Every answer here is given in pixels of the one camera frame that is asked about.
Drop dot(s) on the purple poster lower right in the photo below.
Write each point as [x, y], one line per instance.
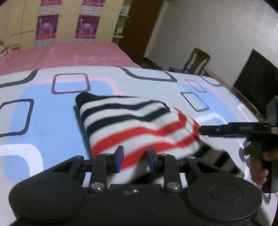
[87, 27]

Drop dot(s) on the purple poster lower left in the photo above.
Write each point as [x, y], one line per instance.
[46, 27]

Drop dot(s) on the finger of the black right gripper seen afar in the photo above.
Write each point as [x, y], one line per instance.
[220, 130]

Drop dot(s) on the cream wardrobe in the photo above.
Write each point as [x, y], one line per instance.
[19, 18]

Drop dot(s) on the white red black striped sweater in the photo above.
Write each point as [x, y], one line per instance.
[136, 124]

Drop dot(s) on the dark brown wooden door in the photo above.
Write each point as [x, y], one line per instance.
[138, 28]

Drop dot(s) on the cream corner shelf unit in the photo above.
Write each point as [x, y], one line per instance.
[123, 15]

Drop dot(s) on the patterned blue pink grey bedsheet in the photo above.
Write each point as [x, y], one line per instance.
[46, 157]

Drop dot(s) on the orange patterned pillow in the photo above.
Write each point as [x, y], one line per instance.
[5, 49]

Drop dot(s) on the purple poster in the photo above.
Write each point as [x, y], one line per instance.
[92, 7]
[87, 27]
[46, 27]
[50, 7]

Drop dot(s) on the right hand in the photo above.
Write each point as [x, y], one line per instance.
[258, 172]

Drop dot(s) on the purple poster upper right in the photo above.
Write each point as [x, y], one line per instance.
[92, 7]

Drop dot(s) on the dark wooden chair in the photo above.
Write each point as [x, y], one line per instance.
[198, 60]

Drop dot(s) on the pink mattress cover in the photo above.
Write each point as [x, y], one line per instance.
[65, 55]

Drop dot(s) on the purple poster upper left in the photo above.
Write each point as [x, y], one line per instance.
[50, 7]

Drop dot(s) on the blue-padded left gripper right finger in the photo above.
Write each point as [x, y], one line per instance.
[166, 165]

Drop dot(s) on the black television screen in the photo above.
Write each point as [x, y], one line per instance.
[257, 81]

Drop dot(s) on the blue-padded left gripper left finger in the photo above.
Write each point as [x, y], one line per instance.
[103, 165]

